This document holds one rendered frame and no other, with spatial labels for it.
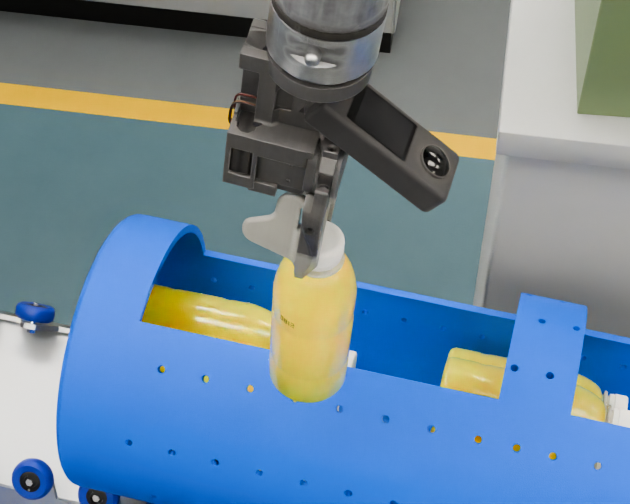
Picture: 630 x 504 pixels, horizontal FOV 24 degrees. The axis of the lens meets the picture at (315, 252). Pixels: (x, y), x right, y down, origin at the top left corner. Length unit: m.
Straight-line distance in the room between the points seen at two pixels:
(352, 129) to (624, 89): 0.69
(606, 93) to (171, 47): 1.83
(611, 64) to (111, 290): 0.59
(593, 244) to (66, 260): 1.44
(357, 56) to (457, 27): 2.45
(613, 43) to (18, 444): 0.78
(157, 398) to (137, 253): 0.15
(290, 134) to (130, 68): 2.31
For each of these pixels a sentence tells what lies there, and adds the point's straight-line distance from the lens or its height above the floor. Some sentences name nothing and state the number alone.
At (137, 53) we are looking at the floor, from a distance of 3.32.
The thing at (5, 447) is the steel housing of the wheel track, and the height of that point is 0.93.
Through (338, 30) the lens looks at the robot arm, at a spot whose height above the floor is 1.72.
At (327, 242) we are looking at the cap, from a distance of 1.11.
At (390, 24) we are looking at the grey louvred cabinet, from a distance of 3.19.
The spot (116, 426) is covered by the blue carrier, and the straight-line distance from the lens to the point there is 1.39.
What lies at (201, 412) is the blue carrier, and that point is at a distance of 1.35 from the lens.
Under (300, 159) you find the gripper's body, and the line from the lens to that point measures 1.00.
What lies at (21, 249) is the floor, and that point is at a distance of 3.00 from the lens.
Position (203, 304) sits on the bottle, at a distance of 1.50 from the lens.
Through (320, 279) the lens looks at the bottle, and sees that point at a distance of 1.12.
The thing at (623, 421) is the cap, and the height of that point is 1.16.
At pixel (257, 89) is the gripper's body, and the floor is 1.62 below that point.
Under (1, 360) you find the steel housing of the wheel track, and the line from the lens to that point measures 1.73.
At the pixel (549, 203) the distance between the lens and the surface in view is 1.73.
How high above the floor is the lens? 2.36
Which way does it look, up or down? 53 degrees down
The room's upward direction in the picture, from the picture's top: straight up
